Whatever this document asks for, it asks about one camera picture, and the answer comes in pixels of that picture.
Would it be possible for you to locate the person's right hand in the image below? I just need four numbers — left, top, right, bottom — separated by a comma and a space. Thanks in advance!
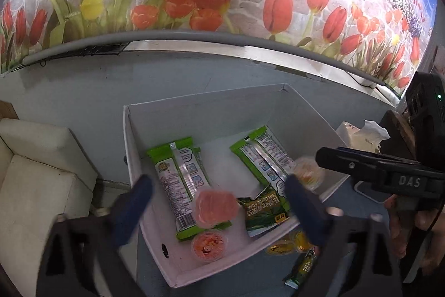
384, 194, 445, 270

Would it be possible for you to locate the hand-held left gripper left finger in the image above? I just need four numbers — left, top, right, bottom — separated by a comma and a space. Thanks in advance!
36, 175, 155, 297

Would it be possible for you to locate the white sofa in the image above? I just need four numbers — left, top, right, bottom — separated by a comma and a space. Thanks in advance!
0, 118, 100, 229

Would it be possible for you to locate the green snack packet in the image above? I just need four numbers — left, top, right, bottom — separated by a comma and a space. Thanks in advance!
283, 248, 318, 289
147, 137, 233, 242
229, 125, 303, 194
237, 186, 300, 238

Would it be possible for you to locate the pink jelly cup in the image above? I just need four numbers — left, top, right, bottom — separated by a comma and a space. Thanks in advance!
190, 229, 233, 262
193, 189, 240, 227

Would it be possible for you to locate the yellow jelly cup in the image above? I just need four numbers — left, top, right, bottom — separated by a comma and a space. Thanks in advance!
290, 158, 326, 191
266, 239, 296, 256
292, 229, 315, 249

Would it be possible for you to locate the wooden counter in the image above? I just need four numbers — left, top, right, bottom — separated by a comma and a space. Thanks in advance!
379, 111, 416, 158

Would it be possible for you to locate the tissue pack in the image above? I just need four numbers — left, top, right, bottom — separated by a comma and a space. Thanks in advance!
335, 120, 390, 153

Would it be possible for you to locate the white cardboard box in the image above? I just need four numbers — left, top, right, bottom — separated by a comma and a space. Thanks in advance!
123, 83, 350, 288

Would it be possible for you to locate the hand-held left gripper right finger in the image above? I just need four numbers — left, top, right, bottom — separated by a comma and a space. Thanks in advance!
284, 175, 406, 297

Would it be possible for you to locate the brown cardboard piece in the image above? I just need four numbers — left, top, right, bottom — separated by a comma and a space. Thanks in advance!
0, 100, 19, 120

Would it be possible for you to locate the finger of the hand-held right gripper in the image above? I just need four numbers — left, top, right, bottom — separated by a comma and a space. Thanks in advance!
316, 147, 423, 195

